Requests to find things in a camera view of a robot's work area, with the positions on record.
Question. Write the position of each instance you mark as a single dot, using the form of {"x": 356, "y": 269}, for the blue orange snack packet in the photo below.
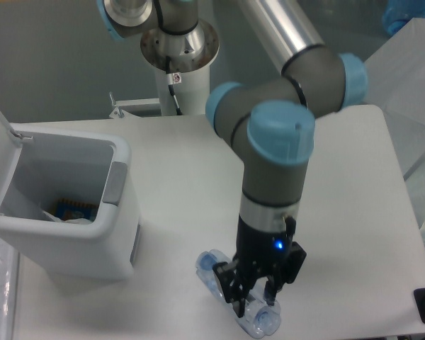
{"x": 90, "y": 210}

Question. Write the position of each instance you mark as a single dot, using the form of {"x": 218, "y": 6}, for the translucent plastic box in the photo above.
{"x": 396, "y": 74}

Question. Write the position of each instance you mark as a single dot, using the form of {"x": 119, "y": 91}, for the white trash can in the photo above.
{"x": 41, "y": 165}

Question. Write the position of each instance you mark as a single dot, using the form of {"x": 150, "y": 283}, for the white paper wrapper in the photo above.
{"x": 66, "y": 215}

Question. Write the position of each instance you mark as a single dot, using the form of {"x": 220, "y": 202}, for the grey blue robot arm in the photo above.
{"x": 270, "y": 127}

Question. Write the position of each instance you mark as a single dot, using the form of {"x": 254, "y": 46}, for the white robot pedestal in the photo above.
{"x": 182, "y": 61}

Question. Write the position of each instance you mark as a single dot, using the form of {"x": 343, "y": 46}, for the white pedestal base frame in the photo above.
{"x": 145, "y": 104}

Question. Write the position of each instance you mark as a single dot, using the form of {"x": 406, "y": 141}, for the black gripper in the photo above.
{"x": 259, "y": 254}

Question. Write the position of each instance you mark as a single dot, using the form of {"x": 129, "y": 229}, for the blue plastic bag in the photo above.
{"x": 398, "y": 13}

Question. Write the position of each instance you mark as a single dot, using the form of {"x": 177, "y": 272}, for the paper sheet in plastic sleeve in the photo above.
{"x": 9, "y": 259}

